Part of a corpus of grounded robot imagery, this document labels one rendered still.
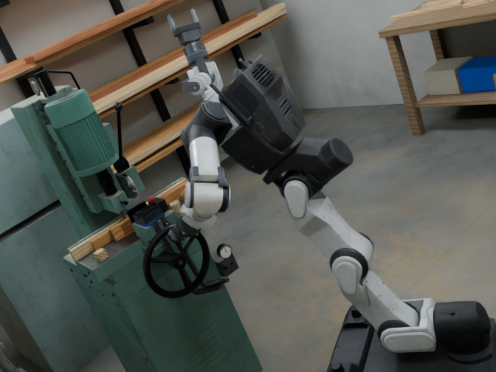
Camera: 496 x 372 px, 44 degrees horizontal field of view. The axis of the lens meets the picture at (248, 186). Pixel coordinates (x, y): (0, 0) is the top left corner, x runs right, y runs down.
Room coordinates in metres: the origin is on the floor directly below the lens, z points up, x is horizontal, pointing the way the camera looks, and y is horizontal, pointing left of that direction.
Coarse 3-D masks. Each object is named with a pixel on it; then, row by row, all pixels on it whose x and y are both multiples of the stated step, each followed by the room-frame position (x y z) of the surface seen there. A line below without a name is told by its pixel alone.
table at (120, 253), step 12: (168, 204) 2.55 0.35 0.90; (180, 204) 2.49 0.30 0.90; (120, 240) 2.37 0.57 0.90; (132, 240) 2.32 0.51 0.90; (168, 240) 2.26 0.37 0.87; (108, 252) 2.29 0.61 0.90; (120, 252) 2.25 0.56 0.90; (132, 252) 2.27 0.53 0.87; (144, 252) 2.29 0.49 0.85; (156, 252) 2.22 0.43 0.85; (84, 264) 2.27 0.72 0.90; (96, 264) 2.23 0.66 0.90; (108, 264) 2.22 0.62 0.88; (120, 264) 2.24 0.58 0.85; (96, 276) 2.19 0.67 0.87
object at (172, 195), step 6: (180, 186) 2.60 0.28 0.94; (174, 192) 2.58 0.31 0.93; (180, 192) 2.59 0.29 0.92; (162, 198) 2.55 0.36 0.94; (168, 198) 2.56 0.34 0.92; (174, 198) 2.57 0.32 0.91; (102, 234) 2.41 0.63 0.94; (108, 234) 2.41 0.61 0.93; (96, 240) 2.38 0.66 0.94; (102, 240) 2.39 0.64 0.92; (108, 240) 2.40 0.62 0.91; (96, 246) 2.37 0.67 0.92; (102, 246) 2.38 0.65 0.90
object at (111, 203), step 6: (120, 192) 2.44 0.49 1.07; (102, 198) 2.48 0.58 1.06; (108, 198) 2.42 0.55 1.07; (114, 198) 2.41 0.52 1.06; (120, 198) 2.42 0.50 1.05; (126, 198) 2.43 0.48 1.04; (102, 204) 2.51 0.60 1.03; (108, 204) 2.44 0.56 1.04; (114, 204) 2.40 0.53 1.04; (120, 204) 2.42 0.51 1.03; (108, 210) 2.48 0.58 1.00; (114, 210) 2.41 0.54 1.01; (120, 210) 2.41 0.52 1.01
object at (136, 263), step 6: (138, 258) 2.28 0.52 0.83; (126, 264) 2.25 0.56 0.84; (132, 264) 2.26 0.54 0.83; (138, 264) 2.27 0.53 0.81; (120, 270) 2.24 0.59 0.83; (126, 270) 2.25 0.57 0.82; (132, 270) 2.26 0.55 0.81; (108, 276) 2.27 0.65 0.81; (114, 276) 2.22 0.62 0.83; (120, 276) 2.23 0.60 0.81
